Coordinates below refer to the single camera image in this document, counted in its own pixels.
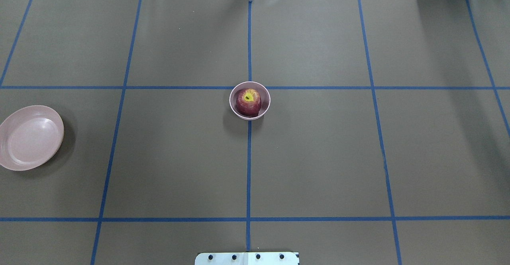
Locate white camera mast with base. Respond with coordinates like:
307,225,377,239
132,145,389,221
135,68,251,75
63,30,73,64
194,251,300,265

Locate pink bowl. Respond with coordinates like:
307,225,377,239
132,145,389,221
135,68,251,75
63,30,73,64
228,81,271,120

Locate red apple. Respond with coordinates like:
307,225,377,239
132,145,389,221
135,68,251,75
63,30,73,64
235,88,262,117

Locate pink plate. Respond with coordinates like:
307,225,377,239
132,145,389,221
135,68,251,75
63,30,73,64
0,105,65,171

